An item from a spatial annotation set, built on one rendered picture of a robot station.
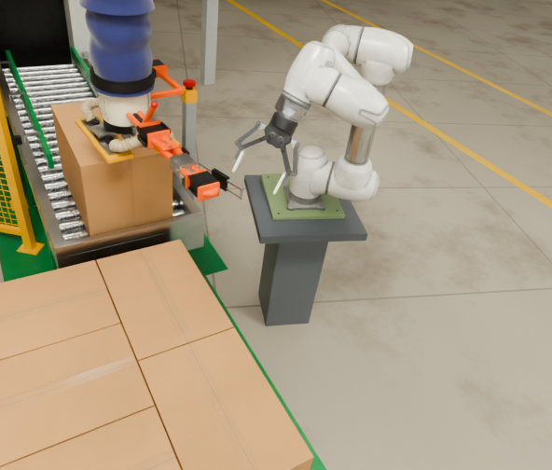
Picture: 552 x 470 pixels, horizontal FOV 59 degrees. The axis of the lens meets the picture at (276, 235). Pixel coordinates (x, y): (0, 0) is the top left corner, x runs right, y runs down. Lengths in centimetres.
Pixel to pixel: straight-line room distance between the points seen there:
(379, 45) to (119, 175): 120
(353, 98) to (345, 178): 84
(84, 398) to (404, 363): 166
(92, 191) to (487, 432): 216
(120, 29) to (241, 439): 140
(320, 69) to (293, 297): 152
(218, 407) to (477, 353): 170
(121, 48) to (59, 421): 124
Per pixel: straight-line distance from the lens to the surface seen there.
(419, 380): 277
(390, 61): 188
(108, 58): 184
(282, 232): 217
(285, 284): 255
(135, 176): 229
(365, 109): 136
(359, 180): 216
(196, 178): 151
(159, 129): 180
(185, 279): 221
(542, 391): 307
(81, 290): 220
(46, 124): 347
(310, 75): 137
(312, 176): 219
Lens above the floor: 209
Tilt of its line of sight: 38 degrees down
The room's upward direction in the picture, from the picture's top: 9 degrees clockwise
